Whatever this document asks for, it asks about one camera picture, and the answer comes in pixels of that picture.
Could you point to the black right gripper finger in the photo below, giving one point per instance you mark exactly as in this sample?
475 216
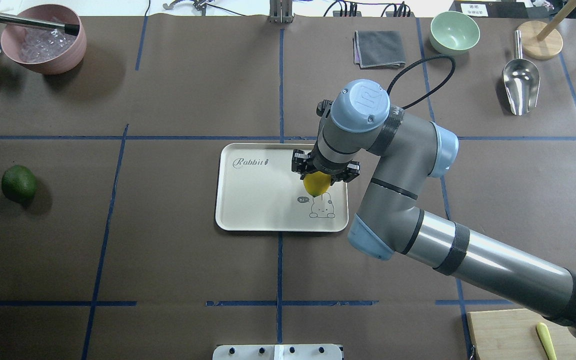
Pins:
351 171
302 163

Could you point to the cream rabbit print tray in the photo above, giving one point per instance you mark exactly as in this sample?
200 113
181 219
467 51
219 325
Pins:
257 191

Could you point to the mint green bowl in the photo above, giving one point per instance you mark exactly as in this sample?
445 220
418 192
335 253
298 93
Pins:
453 33

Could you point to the yellow plastic knife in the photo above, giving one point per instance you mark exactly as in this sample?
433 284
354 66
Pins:
546 340

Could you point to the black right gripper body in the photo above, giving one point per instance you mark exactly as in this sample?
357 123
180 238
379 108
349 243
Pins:
300 162

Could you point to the round wooden stand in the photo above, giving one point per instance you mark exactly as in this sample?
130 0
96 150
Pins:
541 40

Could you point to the pink bowl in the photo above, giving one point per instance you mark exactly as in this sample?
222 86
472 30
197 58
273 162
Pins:
13 36

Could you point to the green lime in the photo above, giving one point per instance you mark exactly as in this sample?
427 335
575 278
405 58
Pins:
19 184

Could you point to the bamboo cutting board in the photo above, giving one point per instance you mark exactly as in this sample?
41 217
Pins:
511 334

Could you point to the grey folded cloth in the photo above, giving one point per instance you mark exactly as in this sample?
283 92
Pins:
378 49

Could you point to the steel scoop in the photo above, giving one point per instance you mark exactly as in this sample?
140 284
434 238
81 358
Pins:
521 80

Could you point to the black and silver tongs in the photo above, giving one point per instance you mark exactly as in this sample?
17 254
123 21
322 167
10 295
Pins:
20 21

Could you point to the clear bubble wrap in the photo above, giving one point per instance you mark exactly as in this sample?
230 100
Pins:
41 45

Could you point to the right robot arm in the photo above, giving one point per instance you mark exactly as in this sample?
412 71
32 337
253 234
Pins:
410 150

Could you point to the yellow lemon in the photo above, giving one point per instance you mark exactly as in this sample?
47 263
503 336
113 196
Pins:
317 183

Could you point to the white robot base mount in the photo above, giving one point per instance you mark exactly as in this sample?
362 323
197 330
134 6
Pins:
316 351

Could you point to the grey camera post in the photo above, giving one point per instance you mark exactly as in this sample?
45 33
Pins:
281 11

